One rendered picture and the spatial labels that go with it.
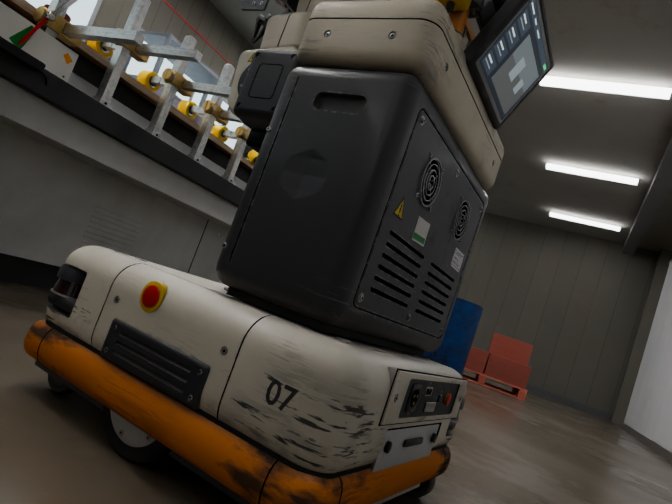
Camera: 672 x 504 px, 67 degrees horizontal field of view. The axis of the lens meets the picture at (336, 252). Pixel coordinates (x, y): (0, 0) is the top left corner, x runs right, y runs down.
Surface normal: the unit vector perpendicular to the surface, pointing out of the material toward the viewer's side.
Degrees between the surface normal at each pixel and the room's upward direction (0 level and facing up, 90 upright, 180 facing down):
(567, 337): 90
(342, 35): 90
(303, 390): 90
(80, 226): 90
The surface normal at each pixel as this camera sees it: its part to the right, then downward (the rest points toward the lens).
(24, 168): 0.86, 0.26
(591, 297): -0.40, -0.23
